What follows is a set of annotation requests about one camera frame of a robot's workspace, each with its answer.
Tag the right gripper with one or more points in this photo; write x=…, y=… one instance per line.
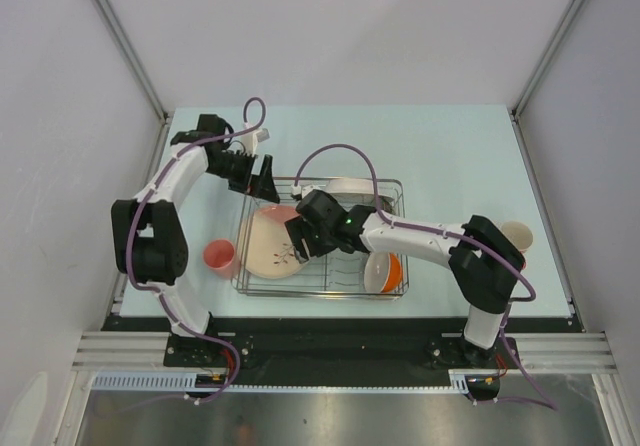
x=297, y=227

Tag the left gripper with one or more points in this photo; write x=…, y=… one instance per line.
x=262, y=185

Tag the cream and pink plate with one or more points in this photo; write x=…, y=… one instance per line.
x=267, y=251

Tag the white deep plate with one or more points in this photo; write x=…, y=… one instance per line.
x=352, y=190

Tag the orange and white bowl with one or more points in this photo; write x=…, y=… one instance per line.
x=383, y=273

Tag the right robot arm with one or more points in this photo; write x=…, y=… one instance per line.
x=484, y=262

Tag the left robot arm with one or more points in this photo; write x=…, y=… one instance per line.
x=150, y=246

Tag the pink plastic cup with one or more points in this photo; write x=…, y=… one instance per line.
x=219, y=256

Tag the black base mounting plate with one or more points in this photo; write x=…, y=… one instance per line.
x=340, y=348

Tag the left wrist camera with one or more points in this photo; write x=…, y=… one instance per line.
x=252, y=137

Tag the metal wire dish rack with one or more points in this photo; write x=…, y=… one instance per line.
x=337, y=275

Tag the white cable duct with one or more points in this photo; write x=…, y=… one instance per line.
x=203, y=384

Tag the orange mug with handle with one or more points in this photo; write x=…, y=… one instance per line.
x=519, y=234

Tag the aluminium frame rail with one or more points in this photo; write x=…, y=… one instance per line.
x=546, y=353

